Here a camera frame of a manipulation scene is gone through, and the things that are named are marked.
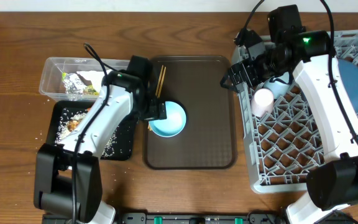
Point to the pink plastic cup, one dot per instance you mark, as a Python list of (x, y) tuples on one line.
[(262, 102)]

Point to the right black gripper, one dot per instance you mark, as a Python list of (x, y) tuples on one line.
[(243, 72)]

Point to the light blue bowl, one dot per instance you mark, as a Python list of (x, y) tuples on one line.
[(173, 124)]

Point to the light blue plastic cup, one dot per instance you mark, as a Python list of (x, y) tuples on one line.
[(279, 85)]

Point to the foil and yellow snack wrapper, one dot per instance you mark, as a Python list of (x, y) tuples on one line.
[(76, 85)]

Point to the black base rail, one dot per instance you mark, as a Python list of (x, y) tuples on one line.
[(335, 217)]

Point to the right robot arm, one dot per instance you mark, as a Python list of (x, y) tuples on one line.
[(309, 58)]

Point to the pile of white rice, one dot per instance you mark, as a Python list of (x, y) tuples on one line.
[(70, 119)]

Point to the dark brown serving tray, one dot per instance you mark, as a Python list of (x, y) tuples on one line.
[(208, 140)]

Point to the grey plastic dishwasher rack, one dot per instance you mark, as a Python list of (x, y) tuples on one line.
[(282, 147)]

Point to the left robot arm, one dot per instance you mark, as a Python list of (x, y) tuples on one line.
[(67, 176)]

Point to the dark blue round plate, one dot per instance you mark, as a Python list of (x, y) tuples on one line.
[(349, 76)]

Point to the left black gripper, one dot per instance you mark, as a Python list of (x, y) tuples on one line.
[(155, 111)]

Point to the clear plastic bin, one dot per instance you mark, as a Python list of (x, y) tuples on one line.
[(51, 80)]

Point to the black plastic tray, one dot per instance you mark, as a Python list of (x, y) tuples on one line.
[(118, 148)]

